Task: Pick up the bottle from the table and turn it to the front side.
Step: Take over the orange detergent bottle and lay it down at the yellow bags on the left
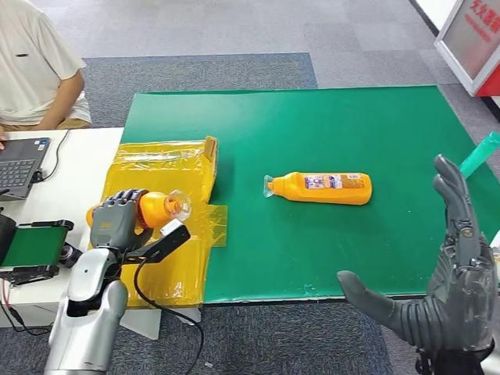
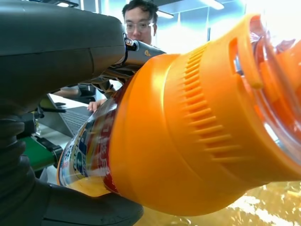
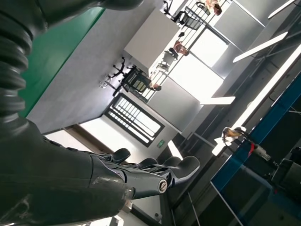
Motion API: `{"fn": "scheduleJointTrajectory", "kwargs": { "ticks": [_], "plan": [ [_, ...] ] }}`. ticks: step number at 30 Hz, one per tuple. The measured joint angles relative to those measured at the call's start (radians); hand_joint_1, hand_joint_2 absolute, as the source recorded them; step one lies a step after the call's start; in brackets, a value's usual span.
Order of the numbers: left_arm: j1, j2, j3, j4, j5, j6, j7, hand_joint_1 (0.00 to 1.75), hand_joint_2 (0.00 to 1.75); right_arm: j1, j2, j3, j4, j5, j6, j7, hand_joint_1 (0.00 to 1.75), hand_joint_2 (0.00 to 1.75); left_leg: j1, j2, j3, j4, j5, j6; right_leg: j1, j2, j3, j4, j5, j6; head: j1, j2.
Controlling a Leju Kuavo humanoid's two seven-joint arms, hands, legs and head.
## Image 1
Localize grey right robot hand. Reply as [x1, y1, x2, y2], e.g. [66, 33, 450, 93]
[336, 153, 499, 353]

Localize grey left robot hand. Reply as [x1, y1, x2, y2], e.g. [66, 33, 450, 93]
[89, 188, 155, 255]

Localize orange bottle with clear cap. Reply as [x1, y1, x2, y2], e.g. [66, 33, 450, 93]
[263, 171, 373, 206]
[85, 189, 193, 230]

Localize white and yellow bottle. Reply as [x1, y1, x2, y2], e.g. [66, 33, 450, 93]
[488, 230, 500, 284]

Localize teal green bottle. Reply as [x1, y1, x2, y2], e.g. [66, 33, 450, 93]
[458, 130, 500, 180]

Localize yellow tape-wrapped cardboard box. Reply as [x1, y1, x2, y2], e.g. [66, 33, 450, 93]
[82, 135, 229, 309]

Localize small green belt conveyor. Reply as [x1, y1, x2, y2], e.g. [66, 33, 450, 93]
[0, 219, 84, 288]

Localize white table side panel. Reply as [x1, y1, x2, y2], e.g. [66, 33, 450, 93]
[118, 308, 163, 341]

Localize grey laptop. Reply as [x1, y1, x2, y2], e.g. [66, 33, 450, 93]
[0, 137, 51, 202]

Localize black box device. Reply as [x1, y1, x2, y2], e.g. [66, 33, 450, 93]
[0, 209, 17, 268]

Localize seated person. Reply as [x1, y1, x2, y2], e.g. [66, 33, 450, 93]
[0, 0, 94, 152]

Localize green table mat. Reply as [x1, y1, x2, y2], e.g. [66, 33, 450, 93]
[120, 85, 500, 305]

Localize white and red cabinet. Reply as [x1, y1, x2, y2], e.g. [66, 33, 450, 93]
[434, 0, 500, 98]

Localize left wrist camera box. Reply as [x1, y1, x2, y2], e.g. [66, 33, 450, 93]
[124, 217, 192, 263]

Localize black laptop cable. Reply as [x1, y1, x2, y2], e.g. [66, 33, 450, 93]
[31, 128, 72, 184]

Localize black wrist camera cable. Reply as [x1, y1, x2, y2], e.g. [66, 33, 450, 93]
[133, 255, 205, 375]

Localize white table foot bracket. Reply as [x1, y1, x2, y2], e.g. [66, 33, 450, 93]
[176, 307, 202, 325]

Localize black and red floor cables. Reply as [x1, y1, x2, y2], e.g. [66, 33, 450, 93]
[0, 278, 54, 337]

